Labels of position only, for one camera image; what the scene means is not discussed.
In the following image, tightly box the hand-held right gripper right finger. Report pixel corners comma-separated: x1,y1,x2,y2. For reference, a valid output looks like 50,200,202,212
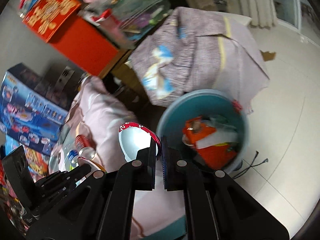
161,135,289,240

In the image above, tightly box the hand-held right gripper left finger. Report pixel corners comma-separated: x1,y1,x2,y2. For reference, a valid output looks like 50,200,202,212
26,137,158,240

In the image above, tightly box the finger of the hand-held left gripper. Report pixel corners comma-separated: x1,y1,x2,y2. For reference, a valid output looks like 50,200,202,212
35,164,93,198

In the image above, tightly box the red white bowl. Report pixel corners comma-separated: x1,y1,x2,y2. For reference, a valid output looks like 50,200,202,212
118,121,162,163

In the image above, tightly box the white cup with orange rim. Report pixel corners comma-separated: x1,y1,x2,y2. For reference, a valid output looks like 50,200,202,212
77,156,107,174

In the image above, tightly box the blue plastic bin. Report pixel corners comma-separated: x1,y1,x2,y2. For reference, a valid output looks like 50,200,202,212
156,89,250,178

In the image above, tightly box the red snack packet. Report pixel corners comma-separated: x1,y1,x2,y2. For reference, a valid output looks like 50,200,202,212
196,141,240,169

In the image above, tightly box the colourful cartoon toy packet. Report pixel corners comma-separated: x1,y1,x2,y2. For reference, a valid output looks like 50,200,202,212
5,135,50,180

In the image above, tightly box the blue label water bottle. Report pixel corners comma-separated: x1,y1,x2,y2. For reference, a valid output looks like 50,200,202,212
64,145,82,170

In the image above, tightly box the red drink can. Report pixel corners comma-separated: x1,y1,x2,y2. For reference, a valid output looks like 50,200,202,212
75,134,97,160

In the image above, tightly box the pink blanket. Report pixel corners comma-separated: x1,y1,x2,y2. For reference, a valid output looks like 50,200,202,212
49,76,187,240

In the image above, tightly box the blue toy box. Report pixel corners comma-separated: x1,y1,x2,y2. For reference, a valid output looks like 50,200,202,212
0,62,69,155

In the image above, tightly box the dark toy box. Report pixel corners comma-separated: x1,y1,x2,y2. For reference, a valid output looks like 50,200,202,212
34,66,75,110

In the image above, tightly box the wooden cabinet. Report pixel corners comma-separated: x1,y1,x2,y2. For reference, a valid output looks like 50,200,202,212
99,47,155,105

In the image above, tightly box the plain red box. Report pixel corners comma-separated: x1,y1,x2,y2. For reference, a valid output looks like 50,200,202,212
50,16,119,77

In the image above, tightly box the stack of colourful toy packets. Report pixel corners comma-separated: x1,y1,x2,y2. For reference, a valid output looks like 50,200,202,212
82,0,173,49

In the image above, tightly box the cardboard piece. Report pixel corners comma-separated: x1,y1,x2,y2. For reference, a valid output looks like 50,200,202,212
259,49,277,62

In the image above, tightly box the red box with gold print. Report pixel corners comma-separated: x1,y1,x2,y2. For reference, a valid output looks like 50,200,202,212
22,0,82,43

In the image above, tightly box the white curtain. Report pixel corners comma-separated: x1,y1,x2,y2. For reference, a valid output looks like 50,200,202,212
237,0,279,28

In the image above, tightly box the black cable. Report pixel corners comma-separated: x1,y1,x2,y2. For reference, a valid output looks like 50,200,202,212
232,151,269,179

